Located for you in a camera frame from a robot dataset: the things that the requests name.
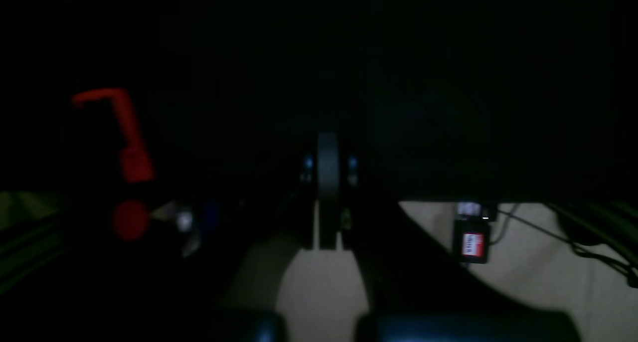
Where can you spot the red black clamp right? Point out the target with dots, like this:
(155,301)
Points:
(131,218)

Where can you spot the small red labelled device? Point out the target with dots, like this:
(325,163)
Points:
(472,231)

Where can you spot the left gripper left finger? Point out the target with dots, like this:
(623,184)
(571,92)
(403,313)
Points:
(237,258)

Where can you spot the black table cloth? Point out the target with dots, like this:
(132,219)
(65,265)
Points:
(440,99)

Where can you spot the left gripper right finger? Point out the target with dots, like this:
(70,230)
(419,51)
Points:
(417,291)

